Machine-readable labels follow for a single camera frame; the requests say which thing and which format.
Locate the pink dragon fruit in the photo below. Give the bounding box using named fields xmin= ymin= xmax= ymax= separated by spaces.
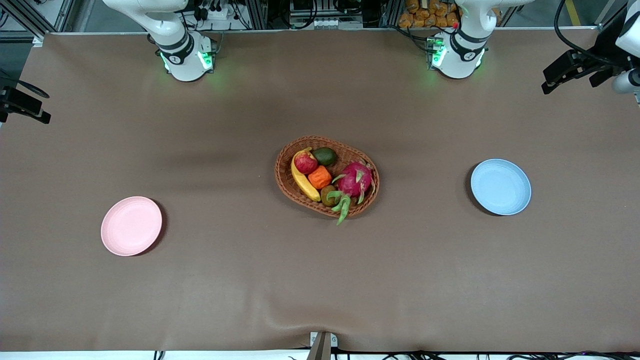
xmin=326 ymin=157 xmax=376 ymax=226

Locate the brown wicker basket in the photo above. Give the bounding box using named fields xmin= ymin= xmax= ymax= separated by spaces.
xmin=274 ymin=135 xmax=380 ymax=219

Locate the brown kiwi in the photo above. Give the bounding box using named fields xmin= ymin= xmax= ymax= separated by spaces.
xmin=320 ymin=184 xmax=342 ymax=208

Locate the orange tangerine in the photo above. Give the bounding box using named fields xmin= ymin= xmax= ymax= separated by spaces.
xmin=307 ymin=165 xmax=333 ymax=190

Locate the long white power strip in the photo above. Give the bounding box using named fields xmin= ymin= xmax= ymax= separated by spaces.
xmin=312 ymin=17 xmax=364 ymax=30

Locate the green avocado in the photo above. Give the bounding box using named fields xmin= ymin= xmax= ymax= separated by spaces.
xmin=312 ymin=147 xmax=337 ymax=167

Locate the orange toy food pile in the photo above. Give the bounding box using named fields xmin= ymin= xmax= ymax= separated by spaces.
xmin=398 ymin=0 xmax=502 ymax=29

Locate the white power strip with plugs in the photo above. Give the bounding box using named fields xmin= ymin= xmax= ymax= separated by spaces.
xmin=196 ymin=4 xmax=237 ymax=22

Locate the red apple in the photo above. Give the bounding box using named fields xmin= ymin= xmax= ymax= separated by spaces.
xmin=294 ymin=152 xmax=319 ymax=175

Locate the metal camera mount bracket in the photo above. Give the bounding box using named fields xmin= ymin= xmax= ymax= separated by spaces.
xmin=309 ymin=331 xmax=339 ymax=360

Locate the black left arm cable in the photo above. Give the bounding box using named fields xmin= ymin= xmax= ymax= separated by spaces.
xmin=553 ymin=0 xmax=626 ymax=68

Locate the light blue plate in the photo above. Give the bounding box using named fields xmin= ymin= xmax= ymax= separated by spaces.
xmin=470 ymin=158 xmax=532 ymax=216

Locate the yellow banana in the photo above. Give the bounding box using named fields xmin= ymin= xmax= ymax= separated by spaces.
xmin=290 ymin=147 xmax=322 ymax=203

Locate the aluminium frame post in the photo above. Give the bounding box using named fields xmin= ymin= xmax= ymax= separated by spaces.
xmin=247 ymin=0 xmax=269 ymax=30

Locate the pink plate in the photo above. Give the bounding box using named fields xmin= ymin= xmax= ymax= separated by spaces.
xmin=100 ymin=196 xmax=163 ymax=257

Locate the aluminium frame strut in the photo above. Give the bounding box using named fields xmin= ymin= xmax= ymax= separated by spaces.
xmin=0 ymin=0 xmax=77 ymax=43

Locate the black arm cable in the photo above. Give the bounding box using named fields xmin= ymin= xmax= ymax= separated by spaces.
xmin=553 ymin=0 xmax=626 ymax=68
xmin=0 ymin=70 xmax=51 ymax=99

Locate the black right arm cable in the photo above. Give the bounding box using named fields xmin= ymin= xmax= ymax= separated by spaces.
xmin=0 ymin=70 xmax=51 ymax=99

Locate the brown table cloth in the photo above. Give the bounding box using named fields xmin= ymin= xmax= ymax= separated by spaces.
xmin=0 ymin=27 xmax=640 ymax=353

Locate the black electronics box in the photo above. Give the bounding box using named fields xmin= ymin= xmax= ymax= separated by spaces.
xmin=290 ymin=0 xmax=334 ymax=16

